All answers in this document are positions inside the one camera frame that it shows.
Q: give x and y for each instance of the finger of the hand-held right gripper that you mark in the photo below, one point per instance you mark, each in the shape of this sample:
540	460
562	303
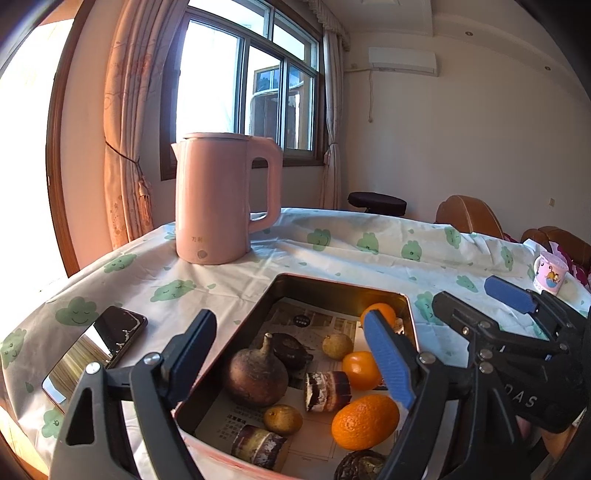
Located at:
461	318
508	291

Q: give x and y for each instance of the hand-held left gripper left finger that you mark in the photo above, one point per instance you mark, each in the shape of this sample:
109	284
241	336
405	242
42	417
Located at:
196	353

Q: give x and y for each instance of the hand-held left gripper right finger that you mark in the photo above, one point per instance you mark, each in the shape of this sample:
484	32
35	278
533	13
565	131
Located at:
388	364

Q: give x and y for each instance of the small smooth orange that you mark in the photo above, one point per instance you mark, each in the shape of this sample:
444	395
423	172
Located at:
385	314
358	369

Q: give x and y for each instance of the small brown round fruit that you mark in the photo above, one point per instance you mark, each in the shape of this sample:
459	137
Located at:
337	347

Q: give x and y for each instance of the large rough orange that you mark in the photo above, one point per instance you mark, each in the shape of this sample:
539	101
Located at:
364	422

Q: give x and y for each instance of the brown pear-shaped taro root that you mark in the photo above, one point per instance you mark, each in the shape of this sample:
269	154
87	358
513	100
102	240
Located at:
256	381

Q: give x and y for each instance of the pink metal tin box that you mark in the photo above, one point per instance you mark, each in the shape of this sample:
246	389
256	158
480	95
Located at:
323	295

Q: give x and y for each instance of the pink cartoon cup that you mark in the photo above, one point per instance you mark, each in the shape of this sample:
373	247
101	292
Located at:
551	274

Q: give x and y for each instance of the brown leather sofa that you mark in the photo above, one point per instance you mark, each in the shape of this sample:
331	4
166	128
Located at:
558	237

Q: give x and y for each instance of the black smartphone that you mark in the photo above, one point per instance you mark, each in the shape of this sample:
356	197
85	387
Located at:
122	330

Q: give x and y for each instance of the cloud print tablecloth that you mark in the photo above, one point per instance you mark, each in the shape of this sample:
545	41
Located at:
323	249

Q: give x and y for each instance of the black round stool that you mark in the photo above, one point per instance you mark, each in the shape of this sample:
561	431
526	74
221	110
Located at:
376	203

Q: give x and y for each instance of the pink electric kettle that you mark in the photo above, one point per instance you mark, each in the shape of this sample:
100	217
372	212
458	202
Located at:
212	198

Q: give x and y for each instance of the wooden balcony door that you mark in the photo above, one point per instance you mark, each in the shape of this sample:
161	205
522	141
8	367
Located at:
57	161

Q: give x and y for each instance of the narrow beige curtain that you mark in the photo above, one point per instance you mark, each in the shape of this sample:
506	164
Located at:
332	115

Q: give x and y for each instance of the long patterned beige curtain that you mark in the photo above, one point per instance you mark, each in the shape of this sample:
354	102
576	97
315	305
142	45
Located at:
129	115

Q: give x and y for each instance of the white air conditioner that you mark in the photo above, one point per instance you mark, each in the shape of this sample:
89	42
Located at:
401	60

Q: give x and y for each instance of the brown framed window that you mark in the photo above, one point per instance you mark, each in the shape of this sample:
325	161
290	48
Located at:
207	83

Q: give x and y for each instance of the beige curtain valance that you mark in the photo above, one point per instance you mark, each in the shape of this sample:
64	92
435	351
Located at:
330	18

